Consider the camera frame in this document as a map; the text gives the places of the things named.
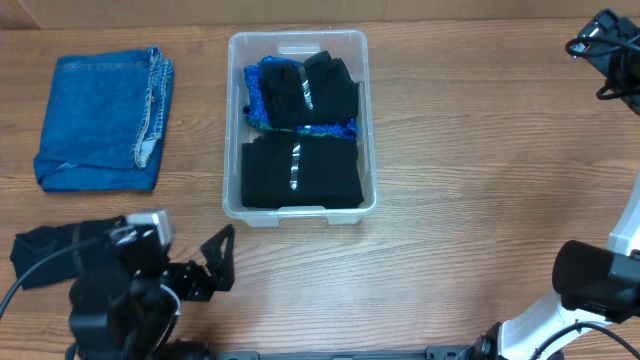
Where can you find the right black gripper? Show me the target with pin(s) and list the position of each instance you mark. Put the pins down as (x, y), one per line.
(601, 38)

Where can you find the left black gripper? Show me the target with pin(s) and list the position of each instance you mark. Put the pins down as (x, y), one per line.
(191, 281)

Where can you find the large black garment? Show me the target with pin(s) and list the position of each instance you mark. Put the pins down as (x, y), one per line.
(285, 170)

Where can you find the blue sequin fabric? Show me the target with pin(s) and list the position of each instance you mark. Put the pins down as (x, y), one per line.
(257, 115)

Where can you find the blue denim jeans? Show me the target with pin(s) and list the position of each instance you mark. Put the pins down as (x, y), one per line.
(105, 122)

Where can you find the small black garment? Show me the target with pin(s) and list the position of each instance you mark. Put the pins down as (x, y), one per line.
(318, 91)
(31, 247)

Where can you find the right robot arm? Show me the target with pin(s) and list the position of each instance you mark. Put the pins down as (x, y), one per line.
(592, 287)

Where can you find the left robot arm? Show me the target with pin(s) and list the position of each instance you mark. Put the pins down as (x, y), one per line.
(129, 311)

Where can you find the clear plastic storage bin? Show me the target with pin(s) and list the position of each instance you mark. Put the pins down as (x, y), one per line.
(247, 48)

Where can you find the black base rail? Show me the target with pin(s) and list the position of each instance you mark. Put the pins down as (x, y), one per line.
(449, 352)

